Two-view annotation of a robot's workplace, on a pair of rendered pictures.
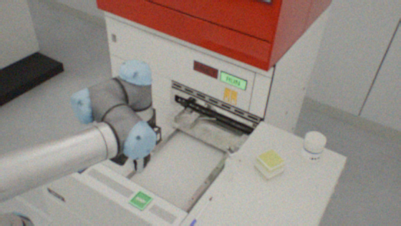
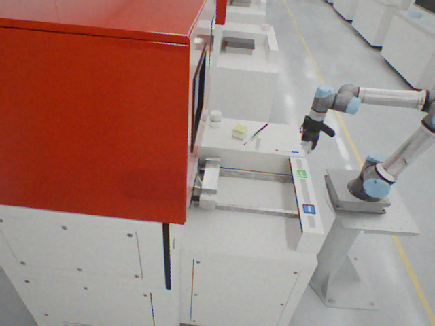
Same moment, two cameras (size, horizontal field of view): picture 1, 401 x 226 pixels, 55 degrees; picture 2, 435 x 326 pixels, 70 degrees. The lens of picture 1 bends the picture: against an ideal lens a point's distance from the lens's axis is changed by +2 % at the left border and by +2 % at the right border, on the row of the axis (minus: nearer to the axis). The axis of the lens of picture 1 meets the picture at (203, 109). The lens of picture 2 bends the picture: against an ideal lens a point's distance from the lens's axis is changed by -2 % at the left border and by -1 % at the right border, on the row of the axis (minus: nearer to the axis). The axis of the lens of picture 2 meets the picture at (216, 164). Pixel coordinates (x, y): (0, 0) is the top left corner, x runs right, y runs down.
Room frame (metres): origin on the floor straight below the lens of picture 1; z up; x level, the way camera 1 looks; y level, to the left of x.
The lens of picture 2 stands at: (1.75, 1.11, 2.01)
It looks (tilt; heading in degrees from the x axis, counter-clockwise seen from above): 39 degrees down; 242
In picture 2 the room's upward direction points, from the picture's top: 5 degrees clockwise
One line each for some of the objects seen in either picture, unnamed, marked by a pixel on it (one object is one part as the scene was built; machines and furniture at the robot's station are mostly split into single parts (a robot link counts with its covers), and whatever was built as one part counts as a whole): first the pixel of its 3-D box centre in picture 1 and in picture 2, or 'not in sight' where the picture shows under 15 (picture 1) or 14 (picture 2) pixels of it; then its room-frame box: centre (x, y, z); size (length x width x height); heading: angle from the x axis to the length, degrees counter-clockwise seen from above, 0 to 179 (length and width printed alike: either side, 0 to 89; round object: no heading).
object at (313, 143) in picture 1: (312, 147); (215, 119); (0.98, -0.40, 1.01); 0.07 x 0.07 x 0.10
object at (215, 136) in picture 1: (206, 132); (210, 183); (1.17, -0.02, 0.87); 0.36 x 0.08 x 0.03; 61
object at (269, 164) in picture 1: (269, 165); (240, 132); (0.89, -0.24, 1.00); 0.07 x 0.07 x 0.07; 36
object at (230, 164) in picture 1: (232, 161); (255, 138); (0.86, -0.11, 1.03); 0.06 x 0.04 x 0.13; 151
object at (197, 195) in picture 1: (211, 177); (242, 174); (0.95, -0.05, 0.84); 0.50 x 0.02 x 0.03; 151
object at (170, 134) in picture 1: (155, 148); (242, 208); (1.08, 0.18, 0.84); 0.50 x 0.02 x 0.03; 151
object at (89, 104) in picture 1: (102, 104); (345, 102); (0.66, 0.23, 1.40); 0.11 x 0.11 x 0.08; 44
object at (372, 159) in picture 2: not in sight; (375, 167); (0.41, 0.35, 1.05); 0.13 x 0.12 x 0.14; 44
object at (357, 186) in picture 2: not in sight; (368, 183); (0.40, 0.35, 0.94); 0.15 x 0.15 x 0.10
